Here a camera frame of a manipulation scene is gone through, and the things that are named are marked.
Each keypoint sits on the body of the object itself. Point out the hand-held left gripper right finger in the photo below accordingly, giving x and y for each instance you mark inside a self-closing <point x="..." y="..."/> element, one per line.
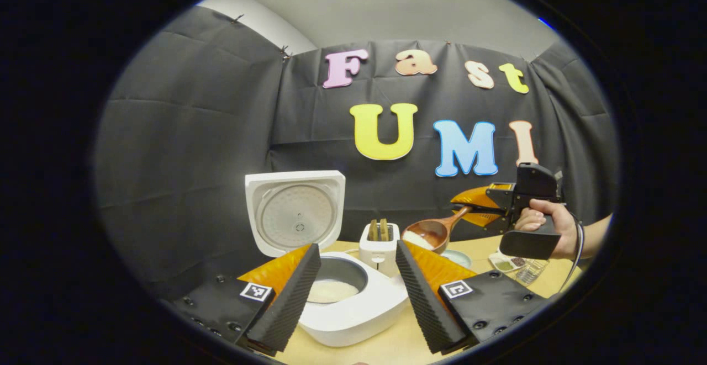
<point x="425" y="304"/>

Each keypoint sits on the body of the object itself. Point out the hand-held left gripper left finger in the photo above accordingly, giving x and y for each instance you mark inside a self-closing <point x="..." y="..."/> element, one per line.
<point x="290" y="304"/>

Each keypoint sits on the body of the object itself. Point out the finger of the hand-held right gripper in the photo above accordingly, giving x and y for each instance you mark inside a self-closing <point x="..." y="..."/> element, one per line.
<point x="486" y="220"/>
<point x="478" y="196"/>

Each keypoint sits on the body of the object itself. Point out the wooden spoon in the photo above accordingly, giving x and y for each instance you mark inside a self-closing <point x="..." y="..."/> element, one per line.
<point x="428" y="231"/>

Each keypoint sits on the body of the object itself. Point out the white rice cooker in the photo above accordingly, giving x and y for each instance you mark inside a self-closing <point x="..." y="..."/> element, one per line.
<point x="353" y="318"/>

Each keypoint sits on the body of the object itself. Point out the white chopstick holder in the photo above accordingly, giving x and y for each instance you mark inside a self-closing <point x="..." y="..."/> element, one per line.
<point x="378" y="254"/>

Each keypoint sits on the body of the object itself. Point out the white dish of green beans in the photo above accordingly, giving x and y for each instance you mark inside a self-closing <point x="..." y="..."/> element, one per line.
<point x="501" y="264"/>

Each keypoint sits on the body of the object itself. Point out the pale blue plate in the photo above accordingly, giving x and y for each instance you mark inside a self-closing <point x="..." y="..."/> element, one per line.
<point x="458" y="258"/>

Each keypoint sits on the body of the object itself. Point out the black backdrop cloth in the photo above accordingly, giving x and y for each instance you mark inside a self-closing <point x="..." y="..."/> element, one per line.
<point x="182" y="160"/>

